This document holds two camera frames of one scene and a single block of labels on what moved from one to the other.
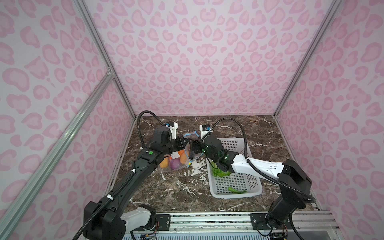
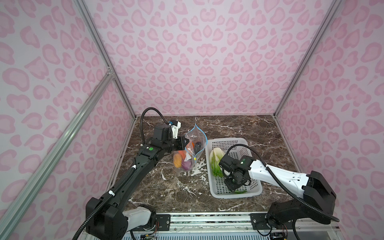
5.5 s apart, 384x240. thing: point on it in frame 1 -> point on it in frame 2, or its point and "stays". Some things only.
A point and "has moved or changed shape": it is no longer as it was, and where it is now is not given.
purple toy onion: x=175 y=163 -> x=187 y=165
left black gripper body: x=178 y=145 stays
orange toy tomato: x=183 y=158 stays
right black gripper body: x=199 y=146 -> x=233 y=182
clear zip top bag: x=180 y=161 has moved or changed shape
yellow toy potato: x=164 y=164 -> x=177 y=160
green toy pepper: x=232 y=190 stays
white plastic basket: x=235 y=184 stays
